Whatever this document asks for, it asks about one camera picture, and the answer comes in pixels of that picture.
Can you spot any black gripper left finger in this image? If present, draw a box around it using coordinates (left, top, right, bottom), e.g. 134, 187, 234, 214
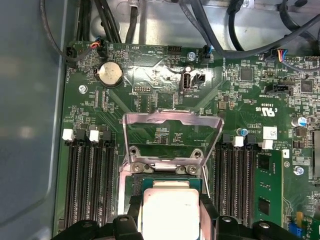
51, 194, 144, 240

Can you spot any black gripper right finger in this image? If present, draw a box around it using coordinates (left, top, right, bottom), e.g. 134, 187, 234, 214
199, 193, 299, 240

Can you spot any silver topped CPU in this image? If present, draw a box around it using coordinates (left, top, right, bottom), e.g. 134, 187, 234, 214
138, 177, 202, 240

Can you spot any thin wire locking lever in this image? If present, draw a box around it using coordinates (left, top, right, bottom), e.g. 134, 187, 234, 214
201, 163, 212, 197

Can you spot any metal socket cover frame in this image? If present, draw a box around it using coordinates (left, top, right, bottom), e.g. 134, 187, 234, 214
122, 108, 225, 167

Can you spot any green RAM stick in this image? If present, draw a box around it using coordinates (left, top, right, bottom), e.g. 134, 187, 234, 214
253, 149, 286, 227

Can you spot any white label sticker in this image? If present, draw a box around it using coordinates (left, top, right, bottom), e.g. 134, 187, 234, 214
263, 126, 279, 140

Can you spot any green motherboard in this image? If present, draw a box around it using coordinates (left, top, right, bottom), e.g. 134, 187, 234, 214
58, 41, 320, 240

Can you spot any internal USB port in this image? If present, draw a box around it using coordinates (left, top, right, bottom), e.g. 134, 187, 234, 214
179, 65, 194, 94

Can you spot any round silver coin battery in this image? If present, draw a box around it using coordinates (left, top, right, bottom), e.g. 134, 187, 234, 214
96, 61, 125, 88

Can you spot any black square chip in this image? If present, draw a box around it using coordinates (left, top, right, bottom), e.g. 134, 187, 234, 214
300, 79, 314, 93
240, 67, 253, 81

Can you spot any black PC case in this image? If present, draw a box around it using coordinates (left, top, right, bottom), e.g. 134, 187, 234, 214
0, 0, 320, 240

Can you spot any black sleeved cable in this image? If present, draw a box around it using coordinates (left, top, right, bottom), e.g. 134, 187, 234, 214
124, 3, 146, 44

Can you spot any thick grey black cable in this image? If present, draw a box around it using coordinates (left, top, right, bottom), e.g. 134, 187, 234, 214
38, 0, 76, 63

